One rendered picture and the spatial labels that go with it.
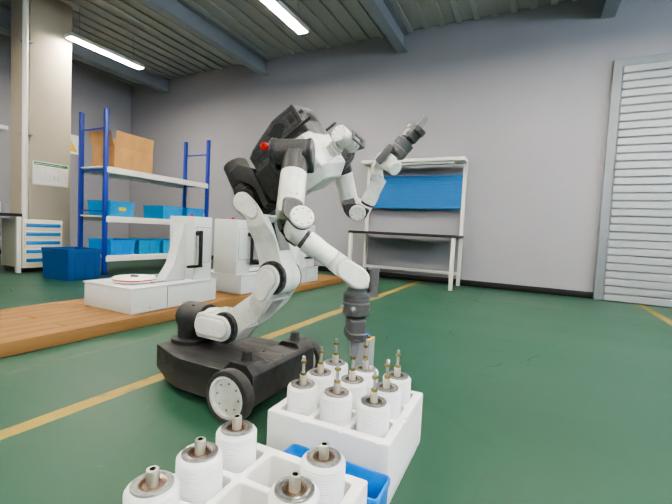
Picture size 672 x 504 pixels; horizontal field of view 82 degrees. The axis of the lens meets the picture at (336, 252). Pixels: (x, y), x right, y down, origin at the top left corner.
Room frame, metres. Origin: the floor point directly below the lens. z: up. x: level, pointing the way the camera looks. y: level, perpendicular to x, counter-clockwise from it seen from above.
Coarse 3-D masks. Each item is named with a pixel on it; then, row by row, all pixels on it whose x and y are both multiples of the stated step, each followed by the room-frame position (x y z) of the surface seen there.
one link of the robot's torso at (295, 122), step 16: (288, 112) 1.47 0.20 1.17; (304, 112) 1.54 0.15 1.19; (272, 128) 1.51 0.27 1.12; (288, 128) 1.48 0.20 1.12; (304, 128) 1.46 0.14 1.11; (320, 128) 1.59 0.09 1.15; (256, 144) 1.54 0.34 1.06; (320, 144) 1.49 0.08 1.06; (256, 160) 1.57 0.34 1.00; (320, 160) 1.44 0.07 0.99; (336, 160) 1.55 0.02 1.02; (272, 176) 1.53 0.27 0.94; (320, 176) 1.47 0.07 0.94; (336, 176) 1.59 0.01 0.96; (272, 192) 1.55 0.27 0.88
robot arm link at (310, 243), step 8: (288, 224) 1.21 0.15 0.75; (288, 232) 1.22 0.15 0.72; (296, 232) 1.20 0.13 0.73; (304, 232) 1.20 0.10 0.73; (312, 232) 1.22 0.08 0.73; (288, 240) 1.26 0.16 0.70; (296, 240) 1.20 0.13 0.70; (304, 240) 1.20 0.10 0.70; (312, 240) 1.20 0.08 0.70; (320, 240) 1.21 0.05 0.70; (304, 248) 1.20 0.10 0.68; (312, 248) 1.20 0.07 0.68; (320, 248) 1.20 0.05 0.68; (328, 248) 1.21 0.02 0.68; (312, 256) 1.22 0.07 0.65; (320, 256) 1.21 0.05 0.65; (328, 256) 1.20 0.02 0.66; (328, 264) 1.21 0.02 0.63
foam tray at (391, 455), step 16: (416, 400) 1.27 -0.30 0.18; (272, 416) 1.14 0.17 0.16; (288, 416) 1.12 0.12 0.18; (304, 416) 1.12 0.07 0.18; (352, 416) 1.16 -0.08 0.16; (400, 416) 1.15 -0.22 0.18; (416, 416) 1.25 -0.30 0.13; (272, 432) 1.14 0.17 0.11; (288, 432) 1.11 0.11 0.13; (304, 432) 1.09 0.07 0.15; (320, 432) 1.07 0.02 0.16; (336, 432) 1.05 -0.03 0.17; (352, 432) 1.04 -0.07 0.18; (400, 432) 1.07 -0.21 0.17; (416, 432) 1.27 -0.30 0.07; (336, 448) 1.05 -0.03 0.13; (352, 448) 1.03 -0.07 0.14; (368, 448) 1.01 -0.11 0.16; (384, 448) 0.99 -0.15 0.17; (400, 448) 1.08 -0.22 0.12; (416, 448) 1.28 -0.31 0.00; (368, 464) 1.00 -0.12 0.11; (384, 464) 0.99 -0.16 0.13; (400, 464) 1.09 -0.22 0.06; (400, 480) 1.10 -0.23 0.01
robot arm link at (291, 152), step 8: (280, 144) 1.32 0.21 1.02; (288, 144) 1.32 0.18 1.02; (296, 144) 1.32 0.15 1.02; (304, 144) 1.32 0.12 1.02; (280, 152) 1.32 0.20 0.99; (288, 152) 1.31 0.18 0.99; (296, 152) 1.30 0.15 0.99; (304, 152) 1.31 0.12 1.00; (280, 160) 1.33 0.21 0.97; (288, 160) 1.29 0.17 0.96; (296, 160) 1.29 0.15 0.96; (304, 160) 1.31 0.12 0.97; (304, 168) 1.30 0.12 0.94
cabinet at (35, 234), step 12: (12, 228) 5.03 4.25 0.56; (24, 228) 4.93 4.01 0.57; (36, 228) 5.05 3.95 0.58; (48, 228) 5.17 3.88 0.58; (60, 228) 5.30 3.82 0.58; (12, 240) 5.03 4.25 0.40; (24, 240) 4.93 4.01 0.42; (36, 240) 5.05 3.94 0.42; (48, 240) 5.17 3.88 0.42; (60, 240) 5.30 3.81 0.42; (12, 252) 5.03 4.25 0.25; (24, 252) 4.93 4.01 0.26; (36, 252) 5.04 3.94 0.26; (12, 264) 5.03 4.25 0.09; (24, 264) 4.93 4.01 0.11; (36, 264) 5.05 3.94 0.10
